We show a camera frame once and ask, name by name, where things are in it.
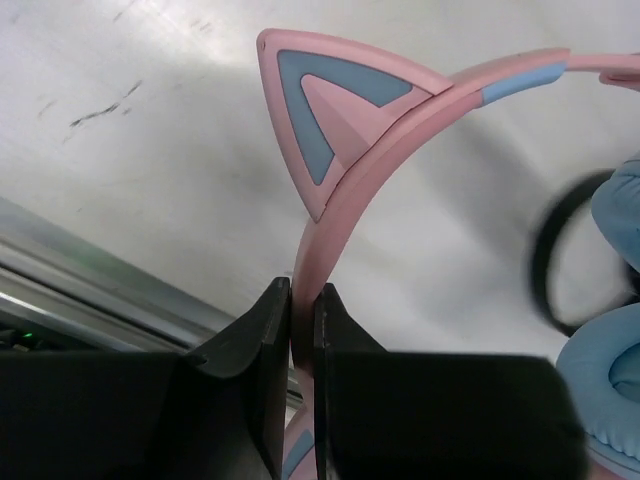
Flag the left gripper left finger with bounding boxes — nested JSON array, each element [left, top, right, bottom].
[[1, 277, 290, 479]]

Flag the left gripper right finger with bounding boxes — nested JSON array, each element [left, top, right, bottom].
[[314, 285, 588, 480]]

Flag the pink blue cat-ear headphones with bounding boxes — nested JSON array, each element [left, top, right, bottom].
[[257, 29, 639, 479]]

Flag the black on-ear headphones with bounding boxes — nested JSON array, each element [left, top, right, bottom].
[[522, 169, 640, 339]]

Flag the aluminium rail front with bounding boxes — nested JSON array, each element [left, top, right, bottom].
[[1, 199, 234, 352]]

